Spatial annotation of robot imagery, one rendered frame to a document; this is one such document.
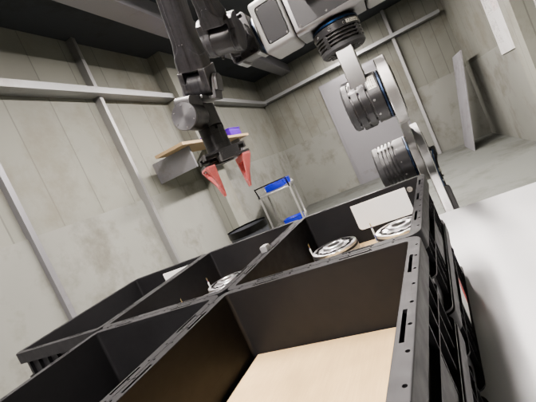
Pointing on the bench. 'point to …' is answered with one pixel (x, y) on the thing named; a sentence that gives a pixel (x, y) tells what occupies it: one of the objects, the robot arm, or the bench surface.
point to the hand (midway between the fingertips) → (236, 187)
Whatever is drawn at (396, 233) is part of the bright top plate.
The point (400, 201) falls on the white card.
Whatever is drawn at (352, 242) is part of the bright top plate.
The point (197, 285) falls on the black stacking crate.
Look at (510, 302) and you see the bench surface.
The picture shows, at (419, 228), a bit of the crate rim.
